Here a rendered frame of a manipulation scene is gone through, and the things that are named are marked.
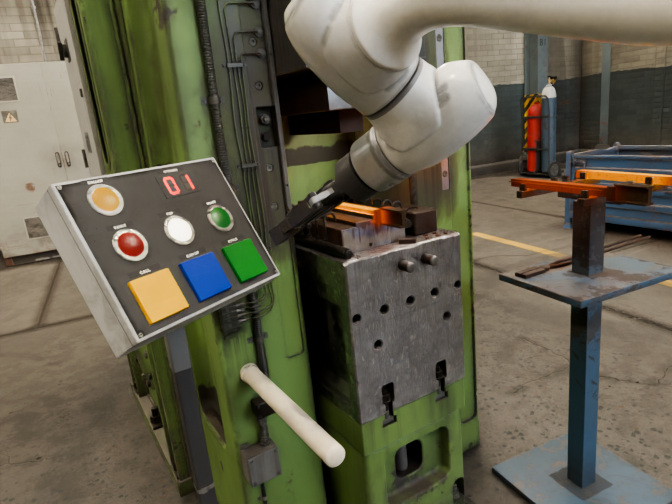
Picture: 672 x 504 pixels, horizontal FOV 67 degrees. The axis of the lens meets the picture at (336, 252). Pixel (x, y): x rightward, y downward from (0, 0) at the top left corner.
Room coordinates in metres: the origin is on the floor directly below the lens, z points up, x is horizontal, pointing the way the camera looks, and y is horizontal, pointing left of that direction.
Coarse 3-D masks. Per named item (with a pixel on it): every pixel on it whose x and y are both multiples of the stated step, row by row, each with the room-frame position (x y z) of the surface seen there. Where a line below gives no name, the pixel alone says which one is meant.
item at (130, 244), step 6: (126, 234) 0.81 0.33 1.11; (132, 234) 0.82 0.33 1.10; (120, 240) 0.80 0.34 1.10; (126, 240) 0.81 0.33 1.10; (132, 240) 0.81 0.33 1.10; (138, 240) 0.82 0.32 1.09; (120, 246) 0.79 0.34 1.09; (126, 246) 0.80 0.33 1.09; (132, 246) 0.81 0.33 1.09; (138, 246) 0.81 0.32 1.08; (126, 252) 0.79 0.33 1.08; (132, 252) 0.80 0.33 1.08; (138, 252) 0.81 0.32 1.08
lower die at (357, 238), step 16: (336, 208) 1.44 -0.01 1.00; (304, 224) 1.41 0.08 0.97; (320, 224) 1.34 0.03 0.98; (336, 224) 1.32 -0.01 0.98; (352, 224) 1.28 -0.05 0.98; (368, 224) 1.28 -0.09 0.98; (336, 240) 1.26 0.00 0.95; (352, 240) 1.26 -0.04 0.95; (368, 240) 1.28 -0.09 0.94; (384, 240) 1.30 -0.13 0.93
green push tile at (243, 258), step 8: (248, 240) 0.98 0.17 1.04; (224, 248) 0.92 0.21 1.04; (232, 248) 0.94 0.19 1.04; (240, 248) 0.95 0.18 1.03; (248, 248) 0.96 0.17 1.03; (232, 256) 0.92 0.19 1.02; (240, 256) 0.94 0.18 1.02; (248, 256) 0.95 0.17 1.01; (256, 256) 0.96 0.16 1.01; (232, 264) 0.91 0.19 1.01; (240, 264) 0.92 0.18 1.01; (248, 264) 0.94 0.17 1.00; (256, 264) 0.95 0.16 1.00; (264, 264) 0.96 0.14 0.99; (240, 272) 0.91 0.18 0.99; (248, 272) 0.92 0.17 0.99; (256, 272) 0.94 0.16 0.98; (264, 272) 0.95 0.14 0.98; (240, 280) 0.90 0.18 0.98; (248, 280) 0.93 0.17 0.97
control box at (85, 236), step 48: (48, 192) 0.80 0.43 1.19; (144, 192) 0.89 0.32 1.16; (192, 192) 0.96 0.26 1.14; (96, 240) 0.78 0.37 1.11; (144, 240) 0.83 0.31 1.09; (192, 240) 0.89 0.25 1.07; (240, 240) 0.97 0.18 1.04; (96, 288) 0.75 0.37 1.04; (240, 288) 0.90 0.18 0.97; (144, 336) 0.72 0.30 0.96
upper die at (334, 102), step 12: (312, 72) 1.29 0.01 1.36; (288, 84) 1.41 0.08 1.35; (300, 84) 1.35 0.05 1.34; (312, 84) 1.30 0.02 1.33; (324, 84) 1.25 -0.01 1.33; (288, 96) 1.42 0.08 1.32; (300, 96) 1.36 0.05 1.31; (312, 96) 1.30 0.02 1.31; (324, 96) 1.25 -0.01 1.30; (336, 96) 1.25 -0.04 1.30; (288, 108) 1.42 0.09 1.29; (300, 108) 1.36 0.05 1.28; (312, 108) 1.31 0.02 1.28; (324, 108) 1.26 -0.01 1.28; (336, 108) 1.25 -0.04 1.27; (348, 108) 1.28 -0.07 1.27
